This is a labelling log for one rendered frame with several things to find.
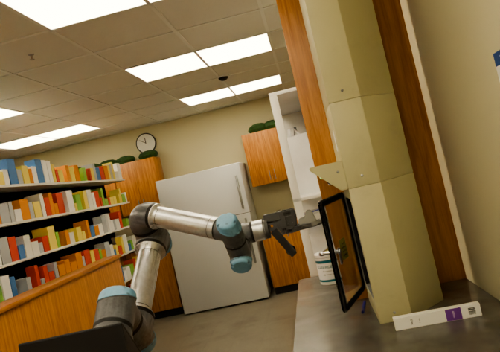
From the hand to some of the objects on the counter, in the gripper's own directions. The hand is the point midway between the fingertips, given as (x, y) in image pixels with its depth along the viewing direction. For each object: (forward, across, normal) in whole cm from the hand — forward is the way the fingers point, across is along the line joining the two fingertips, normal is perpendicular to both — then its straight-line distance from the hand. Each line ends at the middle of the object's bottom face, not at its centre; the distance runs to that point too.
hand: (321, 222), depth 186 cm
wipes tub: (0, +74, +37) cm, 82 cm away
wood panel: (+27, +32, +37) cm, 56 cm away
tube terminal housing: (+24, +10, +37) cm, 45 cm away
